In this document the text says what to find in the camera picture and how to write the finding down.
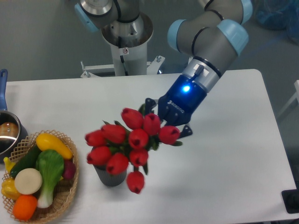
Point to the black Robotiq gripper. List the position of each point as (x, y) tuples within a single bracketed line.
[(178, 104)]

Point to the red tulip bouquet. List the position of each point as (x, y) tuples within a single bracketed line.
[(126, 146)]

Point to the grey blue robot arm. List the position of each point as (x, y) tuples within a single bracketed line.
[(213, 40)]

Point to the dark grey ribbed vase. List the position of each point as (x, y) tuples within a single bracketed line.
[(108, 179)]

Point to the red radish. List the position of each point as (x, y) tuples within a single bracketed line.
[(69, 170)]

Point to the yellow squash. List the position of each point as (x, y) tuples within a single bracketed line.
[(46, 141)]

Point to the green bok choy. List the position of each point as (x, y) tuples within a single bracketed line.
[(50, 164)]

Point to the woven wicker basket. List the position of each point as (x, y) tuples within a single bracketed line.
[(64, 192)]

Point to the dark green cucumber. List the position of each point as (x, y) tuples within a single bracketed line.
[(27, 161)]

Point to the black device at table edge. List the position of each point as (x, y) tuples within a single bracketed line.
[(291, 200)]

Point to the blue plastic bag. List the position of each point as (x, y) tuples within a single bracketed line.
[(279, 15)]

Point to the white round radish slice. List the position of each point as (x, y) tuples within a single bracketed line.
[(28, 181)]

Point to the yellow banana tip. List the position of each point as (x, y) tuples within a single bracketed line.
[(8, 164)]

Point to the orange fruit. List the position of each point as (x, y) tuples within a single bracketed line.
[(24, 207)]

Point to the yellow bell pepper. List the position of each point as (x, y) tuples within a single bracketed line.
[(9, 190)]

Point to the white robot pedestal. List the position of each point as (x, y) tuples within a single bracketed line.
[(129, 49)]

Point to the white furniture frame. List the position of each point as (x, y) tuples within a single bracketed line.
[(290, 105)]

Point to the blue handled saucepan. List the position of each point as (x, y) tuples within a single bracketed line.
[(11, 129)]

